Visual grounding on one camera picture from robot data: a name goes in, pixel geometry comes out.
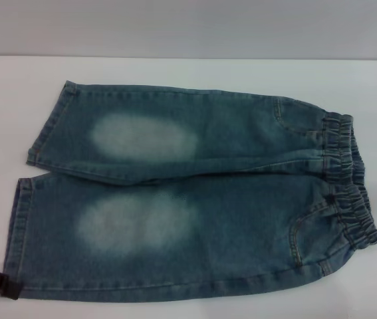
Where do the blue denim shorts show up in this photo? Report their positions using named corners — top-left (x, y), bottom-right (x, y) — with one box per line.
top-left (3, 78), bottom-right (377, 305)

